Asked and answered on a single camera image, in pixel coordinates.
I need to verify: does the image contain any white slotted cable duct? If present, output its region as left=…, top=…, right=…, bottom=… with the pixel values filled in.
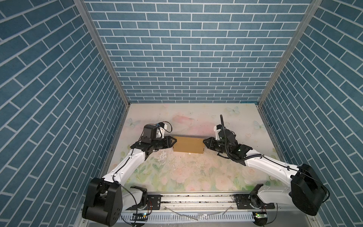
left=118, top=212, right=255, bottom=224

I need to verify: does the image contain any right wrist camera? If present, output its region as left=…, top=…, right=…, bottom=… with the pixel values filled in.
left=213, top=124, right=226, bottom=141

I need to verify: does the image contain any aluminium corner post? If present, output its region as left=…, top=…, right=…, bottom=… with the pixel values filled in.
left=74, top=0, right=130, bottom=108
left=257, top=0, right=322, bottom=109

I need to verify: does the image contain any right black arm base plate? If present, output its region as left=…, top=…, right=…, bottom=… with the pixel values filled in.
left=233, top=194, right=276, bottom=210

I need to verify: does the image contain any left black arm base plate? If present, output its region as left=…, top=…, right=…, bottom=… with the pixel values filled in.
left=122, top=194, right=162, bottom=211

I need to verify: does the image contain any left green circuit board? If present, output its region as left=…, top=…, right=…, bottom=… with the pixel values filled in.
left=130, top=213, right=149, bottom=222

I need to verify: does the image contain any green circuit board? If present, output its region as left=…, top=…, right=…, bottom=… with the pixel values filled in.
left=130, top=213, right=149, bottom=222
left=254, top=212, right=268, bottom=219

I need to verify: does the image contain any right aluminium corner post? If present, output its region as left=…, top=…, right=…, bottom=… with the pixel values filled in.
left=257, top=0, right=322, bottom=109

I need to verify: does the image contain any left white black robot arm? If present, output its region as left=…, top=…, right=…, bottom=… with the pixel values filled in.
left=82, top=136, right=177, bottom=227

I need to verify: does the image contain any left aluminium corner post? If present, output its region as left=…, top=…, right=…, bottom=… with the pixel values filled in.
left=74, top=0, right=130, bottom=108

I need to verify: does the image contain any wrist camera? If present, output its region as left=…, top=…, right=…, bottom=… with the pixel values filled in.
left=213, top=124, right=226, bottom=141
left=141, top=122, right=168, bottom=140

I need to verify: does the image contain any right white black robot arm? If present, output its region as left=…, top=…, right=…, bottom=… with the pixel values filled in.
left=203, top=137, right=330, bottom=216

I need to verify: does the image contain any brown cardboard paper box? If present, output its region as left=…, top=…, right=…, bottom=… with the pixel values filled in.
left=173, top=136, right=205, bottom=154

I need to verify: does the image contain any aluminium front rail frame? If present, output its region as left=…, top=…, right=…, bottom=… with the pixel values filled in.
left=74, top=191, right=324, bottom=227

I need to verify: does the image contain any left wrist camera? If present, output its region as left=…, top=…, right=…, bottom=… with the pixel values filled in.
left=141, top=122, right=168, bottom=140

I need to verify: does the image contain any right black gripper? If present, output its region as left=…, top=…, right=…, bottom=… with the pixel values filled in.
left=202, top=136, right=231, bottom=155

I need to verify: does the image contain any right green circuit board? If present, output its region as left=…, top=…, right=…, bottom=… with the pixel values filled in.
left=254, top=212, right=268, bottom=219

